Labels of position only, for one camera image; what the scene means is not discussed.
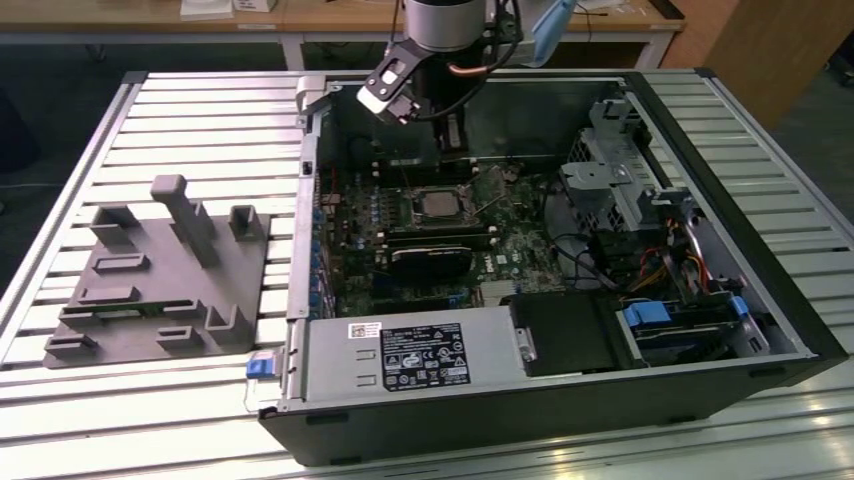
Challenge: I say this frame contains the silver CPU with green edge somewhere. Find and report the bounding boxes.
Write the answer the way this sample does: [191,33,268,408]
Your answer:
[416,190,463,217]

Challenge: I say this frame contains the black RAM slot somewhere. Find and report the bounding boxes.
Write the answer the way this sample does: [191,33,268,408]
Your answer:
[384,225,500,238]
[373,170,474,185]
[384,236,500,251]
[373,157,474,172]

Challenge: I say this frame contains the CPU socket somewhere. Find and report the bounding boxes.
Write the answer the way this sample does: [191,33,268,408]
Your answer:
[404,184,479,227]

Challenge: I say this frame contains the black drive bay cover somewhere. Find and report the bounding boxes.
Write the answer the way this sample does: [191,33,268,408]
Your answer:
[510,293,632,377]

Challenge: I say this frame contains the grey metal drive cage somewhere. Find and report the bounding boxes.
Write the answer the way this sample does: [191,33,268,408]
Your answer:
[558,97,695,236]

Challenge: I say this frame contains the green motherboard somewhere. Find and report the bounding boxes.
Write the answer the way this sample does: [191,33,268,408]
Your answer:
[312,158,576,319]

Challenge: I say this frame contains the black graphics card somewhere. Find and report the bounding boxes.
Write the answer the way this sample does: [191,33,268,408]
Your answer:
[389,244,472,281]

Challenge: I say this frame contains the silver chipset heatsink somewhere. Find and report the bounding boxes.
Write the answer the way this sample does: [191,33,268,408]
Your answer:
[478,279,520,307]

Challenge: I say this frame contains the white box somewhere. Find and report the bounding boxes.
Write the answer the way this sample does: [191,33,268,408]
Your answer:
[179,0,236,21]

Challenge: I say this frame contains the wooden cabinet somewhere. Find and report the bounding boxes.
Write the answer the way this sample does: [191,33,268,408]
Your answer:
[703,0,854,130]

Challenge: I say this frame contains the hard disk in blue carrier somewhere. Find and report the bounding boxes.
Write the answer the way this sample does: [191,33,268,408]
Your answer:
[616,298,746,364]

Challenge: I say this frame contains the grey power supply with label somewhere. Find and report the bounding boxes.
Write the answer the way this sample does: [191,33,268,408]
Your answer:
[284,305,532,407]

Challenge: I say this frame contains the wooden desk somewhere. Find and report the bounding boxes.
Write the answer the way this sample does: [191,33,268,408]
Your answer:
[0,0,686,71]

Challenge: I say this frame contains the grey parts rack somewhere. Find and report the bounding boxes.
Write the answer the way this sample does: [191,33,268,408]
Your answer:
[40,173,276,370]

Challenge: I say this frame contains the blue case tab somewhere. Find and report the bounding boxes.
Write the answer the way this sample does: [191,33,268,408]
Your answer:
[244,351,279,382]

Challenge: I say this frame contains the green RAM stick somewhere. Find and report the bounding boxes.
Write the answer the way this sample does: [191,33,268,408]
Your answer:
[89,305,165,318]

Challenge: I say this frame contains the black PC case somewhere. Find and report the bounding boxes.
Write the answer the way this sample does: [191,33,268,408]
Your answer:
[256,67,850,469]

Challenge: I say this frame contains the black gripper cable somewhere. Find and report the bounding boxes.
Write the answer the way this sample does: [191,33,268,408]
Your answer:
[426,0,528,121]

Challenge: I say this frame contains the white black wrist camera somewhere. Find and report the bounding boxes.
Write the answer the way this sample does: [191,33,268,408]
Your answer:
[355,42,428,126]

